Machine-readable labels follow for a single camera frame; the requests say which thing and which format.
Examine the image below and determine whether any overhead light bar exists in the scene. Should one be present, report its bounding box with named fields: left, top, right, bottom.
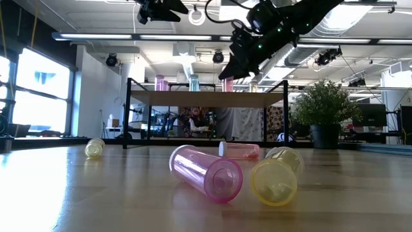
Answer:
left=51, top=31, right=412, bottom=46

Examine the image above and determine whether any black ceiling track light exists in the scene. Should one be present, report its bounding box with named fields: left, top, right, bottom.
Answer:
left=314, top=47, right=343, bottom=67

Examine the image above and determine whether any potted green artificial plant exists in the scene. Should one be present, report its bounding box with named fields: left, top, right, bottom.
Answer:
left=291, top=79, right=363, bottom=150

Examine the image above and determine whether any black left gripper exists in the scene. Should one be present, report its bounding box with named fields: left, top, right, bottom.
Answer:
left=136, top=0, right=189, bottom=25

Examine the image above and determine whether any yellow medicine bottle white cap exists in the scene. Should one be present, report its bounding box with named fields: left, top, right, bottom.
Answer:
left=84, top=138, right=106, bottom=159
left=250, top=146, right=304, bottom=207

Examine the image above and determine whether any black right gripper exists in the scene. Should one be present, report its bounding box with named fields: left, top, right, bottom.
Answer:
left=218, top=24, right=299, bottom=80

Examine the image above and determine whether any teal medicine bottle white cap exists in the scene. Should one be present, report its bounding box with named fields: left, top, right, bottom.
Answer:
left=189, top=74, right=200, bottom=92

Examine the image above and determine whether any person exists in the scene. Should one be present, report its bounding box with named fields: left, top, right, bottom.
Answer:
left=188, top=108, right=215, bottom=138

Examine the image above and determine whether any black computer monitor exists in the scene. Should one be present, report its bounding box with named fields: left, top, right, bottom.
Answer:
left=352, top=103, right=387, bottom=128

